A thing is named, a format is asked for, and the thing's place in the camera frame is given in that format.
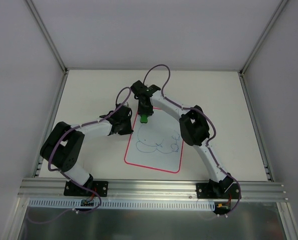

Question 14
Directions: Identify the aluminium mounting rail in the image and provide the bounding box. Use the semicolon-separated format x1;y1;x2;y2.
18;177;289;202

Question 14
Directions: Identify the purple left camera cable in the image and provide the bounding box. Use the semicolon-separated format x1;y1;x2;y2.
47;86;132;215

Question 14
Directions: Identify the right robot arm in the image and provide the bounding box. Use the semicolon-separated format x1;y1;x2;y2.
131;80;234;199

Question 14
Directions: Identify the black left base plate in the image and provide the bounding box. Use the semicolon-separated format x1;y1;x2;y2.
64;180;108;197

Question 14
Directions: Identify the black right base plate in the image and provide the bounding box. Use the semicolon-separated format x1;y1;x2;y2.
196;182;240;200

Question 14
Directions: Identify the right aluminium frame post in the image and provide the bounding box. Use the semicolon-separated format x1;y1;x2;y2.
239;0;289;76

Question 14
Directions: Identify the white slotted cable duct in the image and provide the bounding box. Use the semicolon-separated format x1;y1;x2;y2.
28;198;215;212

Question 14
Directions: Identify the green whiteboard eraser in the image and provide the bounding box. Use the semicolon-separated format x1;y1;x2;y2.
140;114;148;124

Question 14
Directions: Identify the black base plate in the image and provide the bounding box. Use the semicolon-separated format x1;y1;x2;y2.
64;180;108;197
196;182;240;200

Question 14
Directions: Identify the pink framed whiteboard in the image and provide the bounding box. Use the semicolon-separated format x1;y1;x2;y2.
124;107;184;174

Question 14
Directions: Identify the left aluminium frame post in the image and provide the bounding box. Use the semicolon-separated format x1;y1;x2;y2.
24;0;68;73

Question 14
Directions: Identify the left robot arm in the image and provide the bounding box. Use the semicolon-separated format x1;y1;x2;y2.
40;103;133;196

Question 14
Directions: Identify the aluminium frame post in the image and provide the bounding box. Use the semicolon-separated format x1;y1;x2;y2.
24;0;68;73
239;0;289;76

